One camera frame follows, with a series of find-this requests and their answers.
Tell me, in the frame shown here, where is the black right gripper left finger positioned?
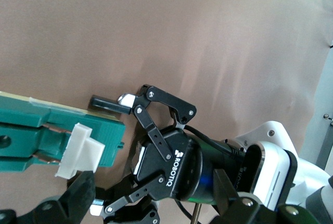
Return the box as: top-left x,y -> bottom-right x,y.
0,170 -> 97,224

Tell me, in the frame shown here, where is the aluminium frame profile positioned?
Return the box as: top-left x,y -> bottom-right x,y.
313,44 -> 333,166

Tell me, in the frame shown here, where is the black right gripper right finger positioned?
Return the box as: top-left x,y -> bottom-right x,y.
208,168 -> 326,224

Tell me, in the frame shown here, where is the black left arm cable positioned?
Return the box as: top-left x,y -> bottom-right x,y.
176,125 -> 247,224

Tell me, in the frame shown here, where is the brown table cover sheet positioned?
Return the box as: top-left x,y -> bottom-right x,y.
0,0 -> 329,224

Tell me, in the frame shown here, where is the green load switch white handle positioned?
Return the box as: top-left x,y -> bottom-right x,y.
0,90 -> 127,181

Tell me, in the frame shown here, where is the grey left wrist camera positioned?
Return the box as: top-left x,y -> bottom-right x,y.
235,120 -> 299,204

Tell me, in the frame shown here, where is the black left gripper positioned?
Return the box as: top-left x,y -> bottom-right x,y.
89,84 -> 248,224

